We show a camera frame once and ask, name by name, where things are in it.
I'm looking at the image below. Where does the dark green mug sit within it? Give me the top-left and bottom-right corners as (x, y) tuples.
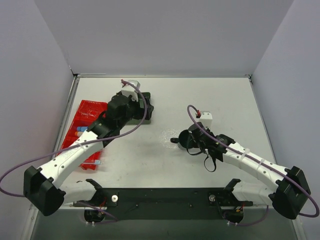
(170, 129), (193, 150)

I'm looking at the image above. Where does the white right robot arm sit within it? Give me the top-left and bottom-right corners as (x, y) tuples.
(177, 122), (311, 220)

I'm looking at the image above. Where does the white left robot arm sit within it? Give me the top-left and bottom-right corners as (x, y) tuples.
(23, 90), (154, 216)

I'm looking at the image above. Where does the green plastic tray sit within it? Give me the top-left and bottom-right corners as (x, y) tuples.
(127, 102), (152, 125)

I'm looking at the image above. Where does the clear textured oval tray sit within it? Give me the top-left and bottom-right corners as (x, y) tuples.
(159, 128), (182, 149)

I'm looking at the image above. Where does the blue toothpaste tube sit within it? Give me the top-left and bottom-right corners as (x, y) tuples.
(76, 126), (88, 132)

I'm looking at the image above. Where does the white orange toothpaste tube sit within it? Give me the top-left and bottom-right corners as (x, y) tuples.
(74, 131), (83, 137)

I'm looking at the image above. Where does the red plastic organizer box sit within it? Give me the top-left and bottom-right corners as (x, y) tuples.
(60, 100), (108, 171)

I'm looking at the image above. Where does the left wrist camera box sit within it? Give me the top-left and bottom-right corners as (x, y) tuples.
(120, 79), (140, 102)

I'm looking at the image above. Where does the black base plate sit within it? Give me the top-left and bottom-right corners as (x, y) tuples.
(84, 187), (253, 221)

